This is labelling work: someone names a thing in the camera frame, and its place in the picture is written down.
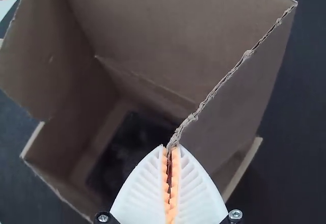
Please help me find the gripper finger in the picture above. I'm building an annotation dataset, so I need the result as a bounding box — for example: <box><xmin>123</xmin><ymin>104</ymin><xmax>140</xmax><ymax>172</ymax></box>
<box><xmin>170</xmin><ymin>144</ymin><xmax>244</xmax><ymax>224</ymax></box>
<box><xmin>95</xmin><ymin>144</ymin><xmax>171</xmax><ymax>224</ymax></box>

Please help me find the black square fan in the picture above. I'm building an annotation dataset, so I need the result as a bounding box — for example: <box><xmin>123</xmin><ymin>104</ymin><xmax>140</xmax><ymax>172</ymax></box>
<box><xmin>85</xmin><ymin>110</ymin><xmax>184</xmax><ymax>209</ymax></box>

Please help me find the cardboard box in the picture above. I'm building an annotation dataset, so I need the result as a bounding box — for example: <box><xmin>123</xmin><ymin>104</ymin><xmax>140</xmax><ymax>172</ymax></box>
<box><xmin>0</xmin><ymin>0</ymin><xmax>298</xmax><ymax>224</ymax></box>

